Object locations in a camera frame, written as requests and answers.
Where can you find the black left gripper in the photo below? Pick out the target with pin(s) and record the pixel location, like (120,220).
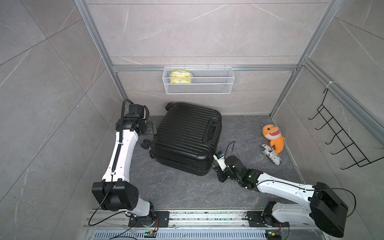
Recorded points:
(151,128)

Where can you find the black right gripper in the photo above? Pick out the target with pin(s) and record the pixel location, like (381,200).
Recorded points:
(220,177)

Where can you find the black ribbed hard-shell suitcase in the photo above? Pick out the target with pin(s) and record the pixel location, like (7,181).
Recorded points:
(187,138)

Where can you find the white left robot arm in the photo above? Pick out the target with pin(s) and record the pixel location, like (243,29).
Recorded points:
(114,192)

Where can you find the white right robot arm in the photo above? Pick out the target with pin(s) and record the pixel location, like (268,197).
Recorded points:
(317,204)

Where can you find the grey white power drill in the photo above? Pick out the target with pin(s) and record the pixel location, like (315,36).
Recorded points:
(271,154)

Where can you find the yellow packet in basket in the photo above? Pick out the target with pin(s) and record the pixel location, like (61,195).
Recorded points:
(180,77)

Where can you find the orange shark plush toy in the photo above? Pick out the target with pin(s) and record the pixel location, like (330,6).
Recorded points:
(273,134)

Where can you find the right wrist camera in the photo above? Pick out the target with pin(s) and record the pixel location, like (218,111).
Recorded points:
(219,162)

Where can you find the white wire mesh basket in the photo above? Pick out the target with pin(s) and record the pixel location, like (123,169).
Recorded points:
(205,80)

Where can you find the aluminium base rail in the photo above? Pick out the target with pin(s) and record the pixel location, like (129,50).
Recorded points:
(221,224)

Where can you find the black wire hook rack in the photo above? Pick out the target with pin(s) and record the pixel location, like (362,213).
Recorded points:
(358,157)

